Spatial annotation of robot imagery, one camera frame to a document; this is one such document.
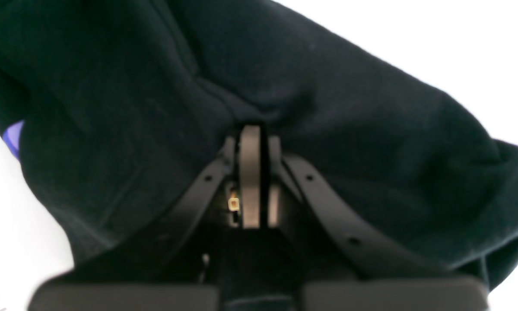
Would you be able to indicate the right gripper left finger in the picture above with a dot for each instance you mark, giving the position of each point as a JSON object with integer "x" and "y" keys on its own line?
{"x": 172, "y": 264}

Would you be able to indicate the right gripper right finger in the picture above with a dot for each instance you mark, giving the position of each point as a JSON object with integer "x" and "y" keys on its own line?
{"x": 351, "y": 265}

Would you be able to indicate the black t-shirt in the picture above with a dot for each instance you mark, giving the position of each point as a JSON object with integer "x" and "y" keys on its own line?
{"x": 114, "y": 107}

